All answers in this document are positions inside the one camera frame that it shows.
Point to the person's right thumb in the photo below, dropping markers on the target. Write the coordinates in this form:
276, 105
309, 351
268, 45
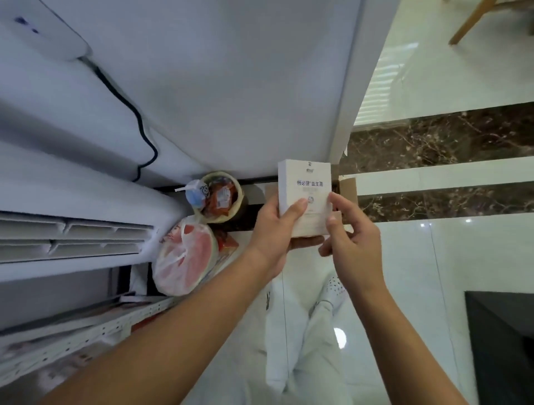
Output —
335, 231

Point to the brown cardboard box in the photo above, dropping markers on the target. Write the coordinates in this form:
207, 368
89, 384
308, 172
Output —
348, 190

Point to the white blue wrapper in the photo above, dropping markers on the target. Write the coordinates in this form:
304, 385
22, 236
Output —
195, 195

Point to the person's left hand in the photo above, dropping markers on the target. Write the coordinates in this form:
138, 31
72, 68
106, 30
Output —
265, 238

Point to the wooden chair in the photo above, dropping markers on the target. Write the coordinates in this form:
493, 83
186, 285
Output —
471, 21

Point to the person's white trousers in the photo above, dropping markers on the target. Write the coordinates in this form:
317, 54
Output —
308, 359

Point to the white perforated metal rail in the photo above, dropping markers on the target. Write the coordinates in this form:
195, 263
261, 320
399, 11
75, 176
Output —
83, 333

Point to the black furniture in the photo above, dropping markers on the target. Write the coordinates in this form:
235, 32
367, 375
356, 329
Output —
504, 346

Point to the white wall device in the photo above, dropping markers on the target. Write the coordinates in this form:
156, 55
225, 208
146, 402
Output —
37, 25

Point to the white cabinet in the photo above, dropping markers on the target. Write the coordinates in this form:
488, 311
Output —
250, 83

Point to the person's right hand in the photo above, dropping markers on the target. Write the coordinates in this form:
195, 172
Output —
358, 254

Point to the white perforated shoe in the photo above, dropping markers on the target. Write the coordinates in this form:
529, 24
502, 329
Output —
335, 290

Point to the person's left forearm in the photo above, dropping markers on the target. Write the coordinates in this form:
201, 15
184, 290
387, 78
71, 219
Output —
175, 333

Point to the person's right forearm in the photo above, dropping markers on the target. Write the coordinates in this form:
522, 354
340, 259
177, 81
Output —
400, 346

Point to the white air conditioner unit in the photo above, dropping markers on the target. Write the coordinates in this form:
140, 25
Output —
62, 187

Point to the orange snack packet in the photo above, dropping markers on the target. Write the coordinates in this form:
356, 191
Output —
227, 243

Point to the beige round waste bin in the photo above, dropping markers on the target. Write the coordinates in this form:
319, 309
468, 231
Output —
238, 196

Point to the person's left thumb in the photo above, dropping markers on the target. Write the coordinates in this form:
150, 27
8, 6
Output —
294, 212

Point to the red snack wrapper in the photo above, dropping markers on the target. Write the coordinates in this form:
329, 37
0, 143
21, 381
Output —
221, 199

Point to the small white carton box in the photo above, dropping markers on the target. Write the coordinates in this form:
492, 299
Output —
304, 179

